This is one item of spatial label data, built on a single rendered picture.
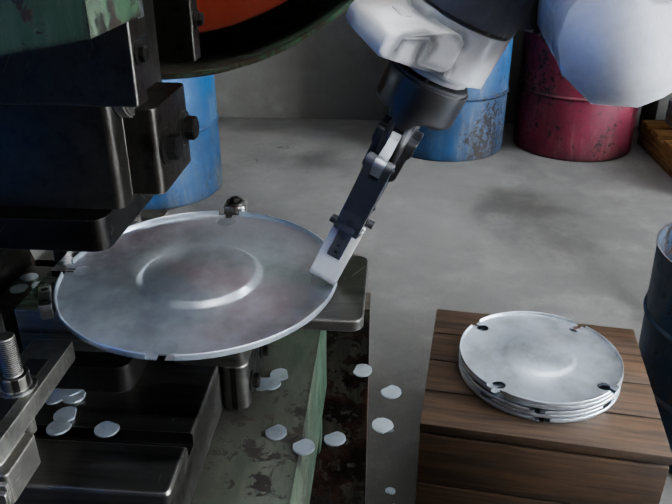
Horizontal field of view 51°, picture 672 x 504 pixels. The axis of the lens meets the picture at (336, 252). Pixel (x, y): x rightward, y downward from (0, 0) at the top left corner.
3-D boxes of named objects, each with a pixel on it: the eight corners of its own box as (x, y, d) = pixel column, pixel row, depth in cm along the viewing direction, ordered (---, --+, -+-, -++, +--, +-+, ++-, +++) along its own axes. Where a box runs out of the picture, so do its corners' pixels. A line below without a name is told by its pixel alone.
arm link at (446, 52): (515, 29, 61) (483, 84, 64) (389, -40, 62) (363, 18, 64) (504, 57, 50) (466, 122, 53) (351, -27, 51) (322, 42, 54)
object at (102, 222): (175, 193, 81) (170, 147, 78) (112, 277, 63) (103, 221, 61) (39, 189, 82) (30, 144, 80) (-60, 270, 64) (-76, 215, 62)
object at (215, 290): (325, 369, 60) (325, 362, 60) (0, 354, 62) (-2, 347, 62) (346, 220, 86) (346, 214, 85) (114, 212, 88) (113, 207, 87)
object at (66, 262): (156, 279, 83) (152, 244, 81) (110, 352, 70) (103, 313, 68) (82, 276, 84) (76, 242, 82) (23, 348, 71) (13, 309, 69)
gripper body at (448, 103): (465, 104, 57) (412, 196, 61) (477, 80, 64) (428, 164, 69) (383, 59, 57) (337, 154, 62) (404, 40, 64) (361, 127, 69)
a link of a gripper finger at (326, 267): (364, 230, 69) (362, 233, 68) (335, 283, 73) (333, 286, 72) (338, 215, 69) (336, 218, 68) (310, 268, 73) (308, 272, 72)
